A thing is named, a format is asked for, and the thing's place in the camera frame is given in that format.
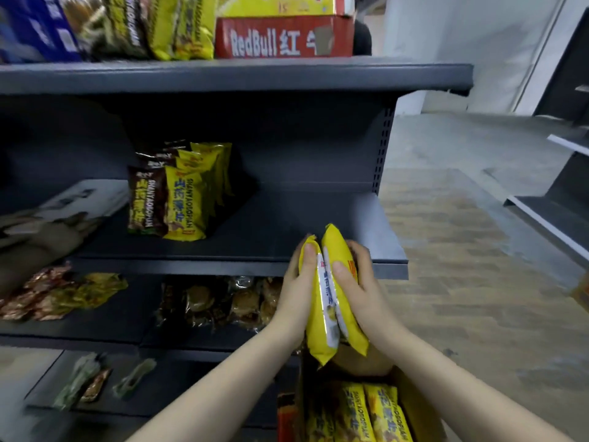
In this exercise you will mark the pile of yellow snacks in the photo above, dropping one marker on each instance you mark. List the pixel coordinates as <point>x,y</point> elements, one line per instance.
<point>359,414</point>

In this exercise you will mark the dark grey metal shelf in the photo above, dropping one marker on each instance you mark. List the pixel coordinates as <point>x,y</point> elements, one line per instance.
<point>276,216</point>

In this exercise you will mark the brown cardboard box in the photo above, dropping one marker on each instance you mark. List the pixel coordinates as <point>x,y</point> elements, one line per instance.
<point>414,400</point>

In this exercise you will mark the person's right forearm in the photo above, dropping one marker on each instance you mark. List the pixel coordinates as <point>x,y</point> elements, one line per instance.
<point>460,400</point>

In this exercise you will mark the pile of red-brown foil packets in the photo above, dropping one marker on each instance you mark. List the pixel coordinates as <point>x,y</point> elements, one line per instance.
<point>32,299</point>

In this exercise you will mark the red carton with white lettering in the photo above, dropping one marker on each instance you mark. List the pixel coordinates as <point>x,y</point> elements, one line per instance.
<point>276,41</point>

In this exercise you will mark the clear green packet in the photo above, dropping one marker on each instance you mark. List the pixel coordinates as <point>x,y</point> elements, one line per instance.
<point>133,379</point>
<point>76,382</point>

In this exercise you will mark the person's left forearm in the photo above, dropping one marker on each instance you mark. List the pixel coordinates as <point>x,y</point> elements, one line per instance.
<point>221,391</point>

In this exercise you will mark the orange wrapped snacks on shelf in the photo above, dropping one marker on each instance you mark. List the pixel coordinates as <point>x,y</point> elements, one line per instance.
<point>96,287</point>

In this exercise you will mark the pile of wrapped pastries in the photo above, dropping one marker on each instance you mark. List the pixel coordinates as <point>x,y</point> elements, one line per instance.
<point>239,303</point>

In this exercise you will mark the blue drink carton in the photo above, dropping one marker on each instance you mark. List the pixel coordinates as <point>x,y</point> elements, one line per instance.
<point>32,27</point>

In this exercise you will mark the white printed flat box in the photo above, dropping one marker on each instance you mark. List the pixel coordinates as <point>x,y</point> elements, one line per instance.
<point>83,197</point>

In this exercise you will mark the person's left hand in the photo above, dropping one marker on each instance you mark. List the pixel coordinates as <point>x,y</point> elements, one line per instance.
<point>297,299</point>

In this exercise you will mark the person's right hand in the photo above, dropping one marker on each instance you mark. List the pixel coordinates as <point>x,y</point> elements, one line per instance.
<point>372,313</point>

